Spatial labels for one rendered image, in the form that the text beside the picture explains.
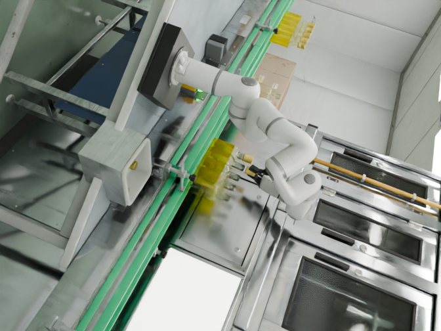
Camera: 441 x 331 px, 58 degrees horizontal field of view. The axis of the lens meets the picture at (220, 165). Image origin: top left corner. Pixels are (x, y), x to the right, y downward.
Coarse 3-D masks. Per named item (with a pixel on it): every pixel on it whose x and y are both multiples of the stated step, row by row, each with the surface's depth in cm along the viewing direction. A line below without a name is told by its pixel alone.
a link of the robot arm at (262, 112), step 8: (256, 104) 132; (264, 104) 131; (272, 104) 132; (248, 112) 135; (256, 112) 131; (264, 112) 129; (272, 112) 128; (232, 120) 144; (240, 120) 142; (248, 120) 135; (256, 120) 131; (264, 120) 128; (272, 120) 127; (240, 128) 141; (248, 128) 136; (256, 128) 134; (264, 128) 128; (248, 136) 137; (256, 136) 136; (264, 136) 137
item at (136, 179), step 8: (144, 144) 133; (136, 152) 130; (144, 152) 142; (136, 160) 147; (144, 160) 145; (128, 168) 127; (136, 168) 151; (144, 168) 149; (128, 176) 149; (136, 176) 150; (144, 176) 150; (128, 184) 147; (136, 184) 148; (144, 184) 149; (128, 192) 136; (136, 192) 146; (128, 200) 139
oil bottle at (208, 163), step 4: (204, 156) 172; (204, 160) 170; (208, 160) 171; (212, 160) 171; (216, 160) 171; (200, 164) 169; (204, 164) 169; (208, 164) 169; (212, 164) 169; (216, 164) 170; (220, 164) 170; (224, 164) 170; (208, 168) 169; (212, 168) 168; (216, 168) 168; (220, 168) 169; (224, 168) 169; (228, 168) 170; (220, 172) 168; (224, 172) 168; (228, 172) 169; (224, 176) 169
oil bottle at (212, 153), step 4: (208, 148) 174; (212, 148) 174; (216, 148) 175; (208, 152) 173; (212, 152) 173; (216, 152) 173; (220, 152) 173; (224, 152) 174; (208, 156) 172; (212, 156) 172; (216, 156) 172; (220, 156) 172; (224, 156) 172; (228, 156) 173; (232, 156) 173; (220, 160) 171; (224, 160) 171; (228, 160) 171; (232, 160) 172; (228, 164) 171; (232, 164) 172
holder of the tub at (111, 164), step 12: (132, 132) 135; (120, 144) 132; (132, 144) 132; (108, 156) 128; (120, 156) 129; (108, 168) 127; (120, 168) 126; (108, 180) 133; (120, 180) 130; (108, 192) 140; (120, 192) 136; (120, 204) 149
